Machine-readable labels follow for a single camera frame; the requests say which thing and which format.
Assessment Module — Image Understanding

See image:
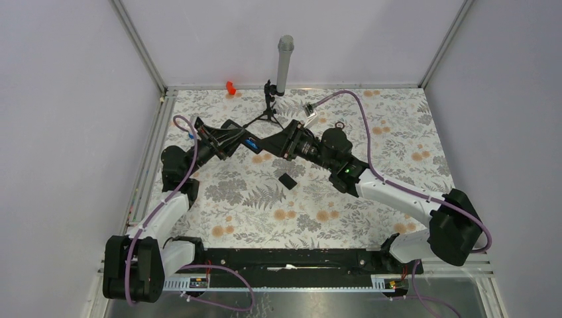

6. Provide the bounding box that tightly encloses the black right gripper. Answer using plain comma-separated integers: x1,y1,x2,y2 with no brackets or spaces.
256,119,337,172

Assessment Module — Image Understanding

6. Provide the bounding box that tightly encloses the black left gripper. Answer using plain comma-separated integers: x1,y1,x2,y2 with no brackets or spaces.
185,125,248,177

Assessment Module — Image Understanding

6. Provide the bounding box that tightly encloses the blue AA battery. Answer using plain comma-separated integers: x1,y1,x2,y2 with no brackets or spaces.
245,139,259,150

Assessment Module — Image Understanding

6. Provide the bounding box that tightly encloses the black remote control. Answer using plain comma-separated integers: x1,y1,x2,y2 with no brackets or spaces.
241,133,263,154

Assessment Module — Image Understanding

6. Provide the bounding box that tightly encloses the black battery cover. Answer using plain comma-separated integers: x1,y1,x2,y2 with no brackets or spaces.
278,173,298,190

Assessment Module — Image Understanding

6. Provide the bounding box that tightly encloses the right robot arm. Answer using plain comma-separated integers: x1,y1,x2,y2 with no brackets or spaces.
257,121,484,273

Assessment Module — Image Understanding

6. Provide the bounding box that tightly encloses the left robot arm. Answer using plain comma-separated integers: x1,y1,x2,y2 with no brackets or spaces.
102,118,246,305

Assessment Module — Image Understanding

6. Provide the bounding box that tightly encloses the orange plastic clip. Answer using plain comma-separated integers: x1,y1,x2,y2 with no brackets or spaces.
225,81,237,95

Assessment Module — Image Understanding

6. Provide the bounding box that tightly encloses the black tripod mic stand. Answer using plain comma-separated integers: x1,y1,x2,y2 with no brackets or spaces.
243,80,284,129

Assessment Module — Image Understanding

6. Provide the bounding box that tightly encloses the grey microphone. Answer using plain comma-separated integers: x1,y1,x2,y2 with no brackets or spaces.
276,34,294,96

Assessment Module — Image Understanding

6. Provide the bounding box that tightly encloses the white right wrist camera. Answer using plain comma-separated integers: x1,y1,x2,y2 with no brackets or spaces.
304,103,319,129

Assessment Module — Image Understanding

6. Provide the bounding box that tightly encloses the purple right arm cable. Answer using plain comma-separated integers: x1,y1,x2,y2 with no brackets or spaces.
307,89,494,318

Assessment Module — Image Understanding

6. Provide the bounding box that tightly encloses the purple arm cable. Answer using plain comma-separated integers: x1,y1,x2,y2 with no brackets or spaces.
307,89,494,318
124,115,256,313

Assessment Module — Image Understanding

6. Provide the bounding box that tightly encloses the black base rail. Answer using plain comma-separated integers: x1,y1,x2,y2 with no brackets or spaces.
194,248,423,289

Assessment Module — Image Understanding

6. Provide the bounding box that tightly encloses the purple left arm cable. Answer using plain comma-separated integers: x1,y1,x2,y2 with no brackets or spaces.
124,115,256,313

